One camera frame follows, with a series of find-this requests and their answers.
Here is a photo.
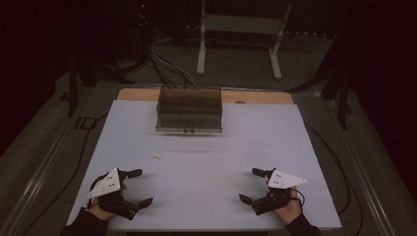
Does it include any black floor cable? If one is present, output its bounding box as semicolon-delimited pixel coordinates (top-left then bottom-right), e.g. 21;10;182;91
21;113;109;236
304;121;364;236

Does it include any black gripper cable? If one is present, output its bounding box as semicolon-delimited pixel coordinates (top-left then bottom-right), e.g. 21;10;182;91
288;187;306;209

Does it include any aluminium floor rail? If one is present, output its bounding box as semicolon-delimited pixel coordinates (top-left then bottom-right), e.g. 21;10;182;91
328;97;398;236
0;107;87;236

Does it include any person's left hand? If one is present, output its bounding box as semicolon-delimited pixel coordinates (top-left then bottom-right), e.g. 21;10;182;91
87;182;128;221

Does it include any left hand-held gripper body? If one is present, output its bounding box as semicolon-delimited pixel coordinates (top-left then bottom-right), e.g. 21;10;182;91
86;167;141;221

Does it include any smoky transparent drawer box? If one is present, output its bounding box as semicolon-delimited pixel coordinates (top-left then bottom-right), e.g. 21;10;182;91
155;84;224;134

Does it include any white metal stand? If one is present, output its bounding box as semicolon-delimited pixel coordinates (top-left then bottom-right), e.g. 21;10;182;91
196;0;293;81

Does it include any grey cable bundle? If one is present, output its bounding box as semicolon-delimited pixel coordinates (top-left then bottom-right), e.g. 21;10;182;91
149;45;200;89

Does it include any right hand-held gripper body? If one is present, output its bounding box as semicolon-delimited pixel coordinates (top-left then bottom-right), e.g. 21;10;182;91
250;168;308;216

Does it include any person's right hand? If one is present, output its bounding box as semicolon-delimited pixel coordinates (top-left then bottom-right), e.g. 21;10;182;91
274;187;304;226

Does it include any black metal stand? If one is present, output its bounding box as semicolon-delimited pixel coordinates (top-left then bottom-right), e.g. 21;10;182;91
67;58;136;118
284;70;354;131

